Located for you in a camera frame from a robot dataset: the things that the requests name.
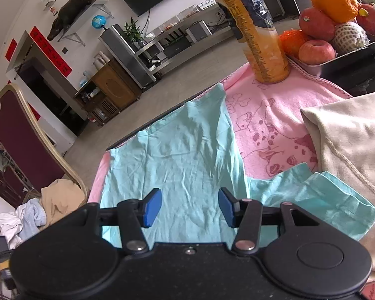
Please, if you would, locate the teal t-shirt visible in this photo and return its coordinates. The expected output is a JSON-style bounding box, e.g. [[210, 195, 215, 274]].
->
[[99, 83, 375, 247]]

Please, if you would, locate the dark brown plush animal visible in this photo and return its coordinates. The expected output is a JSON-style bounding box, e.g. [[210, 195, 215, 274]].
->
[[46, 0, 92, 41]]

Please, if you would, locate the red horizontal banner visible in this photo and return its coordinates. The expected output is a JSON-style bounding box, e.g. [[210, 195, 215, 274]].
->
[[5, 38, 19, 65]]

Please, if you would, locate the small orange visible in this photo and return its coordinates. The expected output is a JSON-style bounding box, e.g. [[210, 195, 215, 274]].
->
[[279, 29, 310, 58]]

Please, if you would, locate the beige garment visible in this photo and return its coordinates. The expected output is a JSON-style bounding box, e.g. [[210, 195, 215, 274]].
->
[[40, 179, 87, 227]]

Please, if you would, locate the blue globe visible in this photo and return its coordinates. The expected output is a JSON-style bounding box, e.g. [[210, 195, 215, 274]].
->
[[91, 14, 108, 31]]

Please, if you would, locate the metal television stand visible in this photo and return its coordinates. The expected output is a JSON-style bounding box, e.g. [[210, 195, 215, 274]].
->
[[134, 0, 235, 79]]

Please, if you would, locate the white kettle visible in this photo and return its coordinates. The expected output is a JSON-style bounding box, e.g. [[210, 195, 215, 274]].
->
[[92, 52, 111, 71]]

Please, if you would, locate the maroon banquet chair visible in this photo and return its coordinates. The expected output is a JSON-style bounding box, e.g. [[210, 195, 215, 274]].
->
[[0, 83, 88, 213]]

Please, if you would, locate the metal fruit tray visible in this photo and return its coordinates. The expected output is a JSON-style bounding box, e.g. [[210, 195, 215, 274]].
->
[[287, 33, 375, 77]]

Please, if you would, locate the red vertical couplet banner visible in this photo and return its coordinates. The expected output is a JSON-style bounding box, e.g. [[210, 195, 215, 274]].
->
[[29, 26, 73, 78], [28, 105, 42, 122]]

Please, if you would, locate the white wall shelf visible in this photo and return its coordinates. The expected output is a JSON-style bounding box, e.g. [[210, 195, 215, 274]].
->
[[58, 0, 115, 43]]

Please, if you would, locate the foam netted pear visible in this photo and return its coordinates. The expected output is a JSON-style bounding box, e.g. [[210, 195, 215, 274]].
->
[[333, 21, 371, 57]]

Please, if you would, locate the orange juice bottle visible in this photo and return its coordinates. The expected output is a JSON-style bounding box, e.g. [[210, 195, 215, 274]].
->
[[208, 0, 291, 84]]

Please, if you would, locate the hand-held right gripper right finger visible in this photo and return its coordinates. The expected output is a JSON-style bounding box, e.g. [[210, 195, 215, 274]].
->
[[218, 187, 321, 255]]

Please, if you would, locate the light blue garment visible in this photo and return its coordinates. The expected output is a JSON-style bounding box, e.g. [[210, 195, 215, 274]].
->
[[17, 197, 47, 241]]

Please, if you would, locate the pink printed blanket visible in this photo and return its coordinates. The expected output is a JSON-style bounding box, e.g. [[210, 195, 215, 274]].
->
[[87, 59, 375, 300]]

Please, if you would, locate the folded cream hoodie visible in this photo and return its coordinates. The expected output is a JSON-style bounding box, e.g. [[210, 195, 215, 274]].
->
[[300, 89, 375, 283]]

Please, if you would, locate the small grey speaker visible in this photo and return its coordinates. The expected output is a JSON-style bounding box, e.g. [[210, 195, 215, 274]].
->
[[185, 20, 211, 43]]

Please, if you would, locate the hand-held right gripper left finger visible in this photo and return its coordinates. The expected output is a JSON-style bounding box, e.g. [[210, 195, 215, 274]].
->
[[81, 188, 162, 255]]

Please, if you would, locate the wooden cabinet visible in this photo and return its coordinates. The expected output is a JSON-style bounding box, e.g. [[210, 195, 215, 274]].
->
[[73, 58, 143, 124]]

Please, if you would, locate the potted bamboo plant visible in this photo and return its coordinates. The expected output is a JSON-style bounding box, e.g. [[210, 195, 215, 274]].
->
[[123, 18, 147, 47]]

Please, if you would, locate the grey tower speaker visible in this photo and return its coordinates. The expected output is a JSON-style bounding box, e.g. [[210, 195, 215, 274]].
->
[[99, 24, 157, 90]]

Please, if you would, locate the red apple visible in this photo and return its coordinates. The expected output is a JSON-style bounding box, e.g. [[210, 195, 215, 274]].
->
[[298, 39, 336, 66], [299, 7, 336, 41]]

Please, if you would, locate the large bumpy orange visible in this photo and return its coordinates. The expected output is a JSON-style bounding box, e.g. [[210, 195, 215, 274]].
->
[[310, 0, 360, 24]]

